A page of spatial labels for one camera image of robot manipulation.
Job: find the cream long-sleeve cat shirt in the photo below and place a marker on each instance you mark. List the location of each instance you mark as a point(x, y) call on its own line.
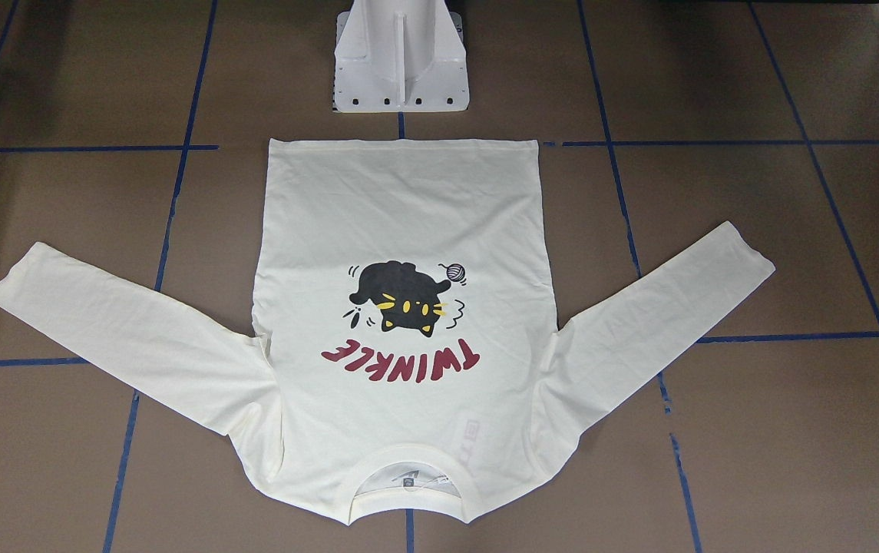
point(405, 349)

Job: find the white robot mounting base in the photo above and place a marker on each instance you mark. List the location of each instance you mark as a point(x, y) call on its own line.
point(400, 56)

